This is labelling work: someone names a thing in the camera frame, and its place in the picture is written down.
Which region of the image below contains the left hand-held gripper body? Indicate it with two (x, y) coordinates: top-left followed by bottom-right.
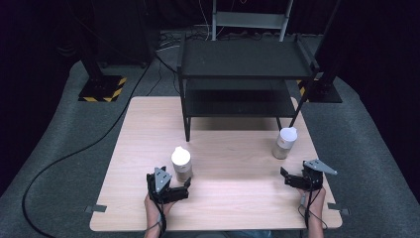
(146, 166), (174, 204)

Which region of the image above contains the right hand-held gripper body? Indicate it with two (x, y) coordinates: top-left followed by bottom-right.
(298, 159), (339, 192)

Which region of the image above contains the white-lidded clear jar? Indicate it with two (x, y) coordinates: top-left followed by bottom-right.
(271, 126), (299, 161)
(170, 146), (194, 182)

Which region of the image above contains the black metal shelf rack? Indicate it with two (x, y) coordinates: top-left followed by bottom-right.
(176, 33), (321, 143)

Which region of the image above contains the person's right hand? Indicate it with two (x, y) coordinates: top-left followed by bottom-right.
(296, 185), (327, 219)

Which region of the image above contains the person's left hand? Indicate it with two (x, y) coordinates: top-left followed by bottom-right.
(144, 192), (176, 222)

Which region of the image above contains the grey tape piece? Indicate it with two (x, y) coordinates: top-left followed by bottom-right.
(327, 202), (351, 216)
(84, 204), (108, 213)

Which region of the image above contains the grey metal stand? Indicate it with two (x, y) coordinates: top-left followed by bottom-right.
(211, 0), (294, 43)

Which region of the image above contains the left hand-held gripper cable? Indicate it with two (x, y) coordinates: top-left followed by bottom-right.
(145, 197), (167, 238)

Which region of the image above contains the hand-held gripper cable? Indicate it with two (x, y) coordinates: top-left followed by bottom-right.
(145, 197), (167, 238)
(297, 187), (329, 232)

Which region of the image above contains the right hand-held gripper cable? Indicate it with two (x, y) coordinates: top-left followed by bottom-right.
(297, 187), (329, 232)

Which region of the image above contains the thick black floor cable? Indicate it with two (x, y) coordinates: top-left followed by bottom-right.
(21, 59), (157, 238)

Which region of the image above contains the thin black floor cable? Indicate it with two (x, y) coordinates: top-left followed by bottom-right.
(147, 54), (181, 97)

